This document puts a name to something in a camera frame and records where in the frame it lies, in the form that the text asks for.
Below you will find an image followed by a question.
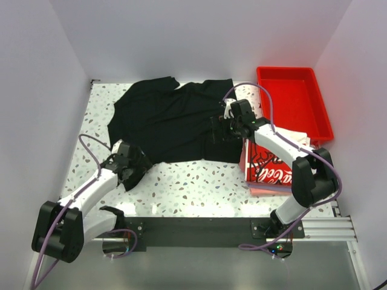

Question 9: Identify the black t-shirt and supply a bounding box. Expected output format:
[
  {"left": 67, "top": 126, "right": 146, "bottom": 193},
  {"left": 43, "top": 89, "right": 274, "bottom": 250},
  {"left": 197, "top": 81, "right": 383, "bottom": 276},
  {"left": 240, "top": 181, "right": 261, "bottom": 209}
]
[{"left": 107, "top": 77, "right": 244, "bottom": 192}]

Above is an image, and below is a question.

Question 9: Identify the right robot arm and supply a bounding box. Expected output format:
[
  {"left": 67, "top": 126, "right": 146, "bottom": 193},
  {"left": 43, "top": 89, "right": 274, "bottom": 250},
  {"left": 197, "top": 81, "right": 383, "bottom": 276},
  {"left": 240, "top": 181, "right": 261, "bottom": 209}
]
[{"left": 210, "top": 100, "right": 342, "bottom": 237}]

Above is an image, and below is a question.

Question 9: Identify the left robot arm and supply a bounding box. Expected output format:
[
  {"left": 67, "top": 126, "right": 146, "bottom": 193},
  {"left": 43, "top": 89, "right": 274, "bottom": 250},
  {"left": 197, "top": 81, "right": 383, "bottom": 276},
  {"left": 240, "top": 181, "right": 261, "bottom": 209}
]
[{"left": 31, "top": 140, "right": 152, "bottom": 263}]

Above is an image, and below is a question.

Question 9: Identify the folded red coca-cola t-shirt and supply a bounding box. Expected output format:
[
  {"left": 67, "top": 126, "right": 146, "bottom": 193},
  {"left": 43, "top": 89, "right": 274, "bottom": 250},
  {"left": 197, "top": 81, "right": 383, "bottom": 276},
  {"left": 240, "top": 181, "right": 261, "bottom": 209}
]
[{"left": 239, "top": 140, "right": 292, "bottom": 187}]

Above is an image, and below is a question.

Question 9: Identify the red plastic bin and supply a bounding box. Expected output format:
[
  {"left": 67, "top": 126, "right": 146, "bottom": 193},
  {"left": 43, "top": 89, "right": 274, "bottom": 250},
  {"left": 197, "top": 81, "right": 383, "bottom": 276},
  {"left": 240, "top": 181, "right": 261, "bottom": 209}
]
[{"left": 256, "top": 66, "right": 334, "bottom": 146}]

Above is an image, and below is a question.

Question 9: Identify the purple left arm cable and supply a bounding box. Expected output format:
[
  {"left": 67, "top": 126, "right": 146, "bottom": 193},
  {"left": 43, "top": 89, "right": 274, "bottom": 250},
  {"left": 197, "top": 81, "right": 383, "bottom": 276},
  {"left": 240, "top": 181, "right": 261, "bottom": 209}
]
[{"left": 30, "top": 134, "right": 138, "bottom": 290}]

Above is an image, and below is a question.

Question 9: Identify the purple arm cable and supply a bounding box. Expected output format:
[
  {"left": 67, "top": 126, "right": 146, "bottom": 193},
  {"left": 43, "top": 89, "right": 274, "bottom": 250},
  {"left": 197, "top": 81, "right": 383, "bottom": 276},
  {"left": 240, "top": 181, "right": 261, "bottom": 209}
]
[
  {"left": 223, "top": 83, "right": 343, "bottom": 259},
  {"left": 30, "top": 134, "right": 138, "bottom": 290}
]

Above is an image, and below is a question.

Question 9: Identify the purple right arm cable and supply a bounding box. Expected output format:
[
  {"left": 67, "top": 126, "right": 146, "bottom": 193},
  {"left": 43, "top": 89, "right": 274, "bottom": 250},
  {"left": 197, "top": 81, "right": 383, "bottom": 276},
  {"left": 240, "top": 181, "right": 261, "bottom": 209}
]
[{"left": 223, "top": 83, "right": 343, "bottom": 259}]

